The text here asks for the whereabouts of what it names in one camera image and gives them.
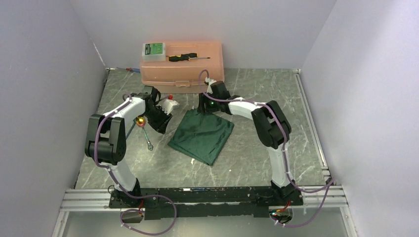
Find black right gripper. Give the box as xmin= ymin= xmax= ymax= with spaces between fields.
xmin=197 ymin=92 xmax=220 ymax=114

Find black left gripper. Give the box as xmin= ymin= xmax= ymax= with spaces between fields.
xmin=143 ymin=106 xmax=173 ymax=134

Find green cloth napkin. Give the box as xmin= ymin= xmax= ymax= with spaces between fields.
xmin=168 ymin=109 xmax=234 ymax=166

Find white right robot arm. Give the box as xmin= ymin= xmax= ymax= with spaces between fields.
xmin=198 ymin=78 xmax=294 ymax=205

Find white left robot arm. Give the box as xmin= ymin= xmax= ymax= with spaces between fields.
xmin=84 ymin=86 xmax=179 ymax=207

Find silver wrench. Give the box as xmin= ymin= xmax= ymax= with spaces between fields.
xmin=142 ymin=127 xmax=154 ymax=151

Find pink plastic toolbox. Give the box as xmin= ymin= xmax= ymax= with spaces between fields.
xmin=139 ymin=40 xmax=225 ymax=94

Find red blue pen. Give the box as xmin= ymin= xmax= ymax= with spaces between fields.
xmin=124 ymin=68 xmax=140 ymax=73

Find black yellow screwdriver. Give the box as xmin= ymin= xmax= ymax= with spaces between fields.
xmin=167 ymin=53 xmax=210 ymax=62

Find green white small box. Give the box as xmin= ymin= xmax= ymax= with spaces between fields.
xmin=141 ymin=42 xmax=166 ymax=62

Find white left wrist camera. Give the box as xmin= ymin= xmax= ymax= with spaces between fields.
xmin=161 ymin=98 xmax=180 ymax=115

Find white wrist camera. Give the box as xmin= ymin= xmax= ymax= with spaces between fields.
xmin=205 ymin=77 xmax=216 ymax=85
xmin=161 ymin=98 xmax=180 ymax=115

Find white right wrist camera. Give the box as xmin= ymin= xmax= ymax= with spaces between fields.
xmin=205 ymin=77 xmax=216 ymax=85

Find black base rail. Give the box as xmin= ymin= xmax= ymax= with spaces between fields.
xmin=109 ymin=185 xmax=303 ymax=220

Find aluminium frame rail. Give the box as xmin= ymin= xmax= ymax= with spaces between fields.
xmin=60 ymin=186 xmax=348 ymax=211

